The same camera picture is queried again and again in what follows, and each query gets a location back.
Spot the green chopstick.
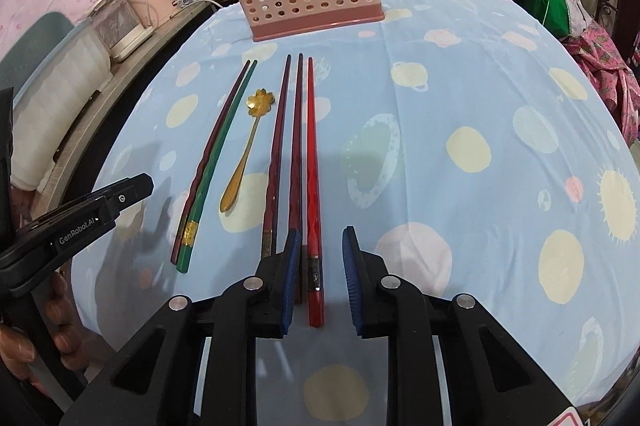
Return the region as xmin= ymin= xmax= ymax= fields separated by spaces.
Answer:
xmin=176 ymin=58 xmax=260 ymax=274

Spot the bright red chopstick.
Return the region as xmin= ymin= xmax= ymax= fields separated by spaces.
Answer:
xmin=307 ymin=56 xmax=324 ymax=328

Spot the pink floral garment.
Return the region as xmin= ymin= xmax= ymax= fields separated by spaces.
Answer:
xmin=562 ymin=21 xmax=639 ymax=146

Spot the brown red chopstick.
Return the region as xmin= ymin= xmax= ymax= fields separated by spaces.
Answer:
xmin=260 ymin=56 xmax=292 ymax=258

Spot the dark maroon chopstick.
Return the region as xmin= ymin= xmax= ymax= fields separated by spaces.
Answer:
xmin=169 ymin=58 xmax=252 ymax=266

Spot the white plastic storage bin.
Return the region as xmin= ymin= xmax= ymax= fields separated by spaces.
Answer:
xmin=1 ymin=12 xmax=112 ymax=192

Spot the gold flower spoon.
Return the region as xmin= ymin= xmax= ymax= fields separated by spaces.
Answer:
xmin=219 ymin=89 xmax=274 ymax=212

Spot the light blue dotted tablecloth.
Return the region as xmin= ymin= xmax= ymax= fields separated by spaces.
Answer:
xmin=70 ymin=0 xmax=639 ymax=425

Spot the green bag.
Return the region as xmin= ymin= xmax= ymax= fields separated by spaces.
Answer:
xmin=523 ymin=0 xmax=570 ymax=39

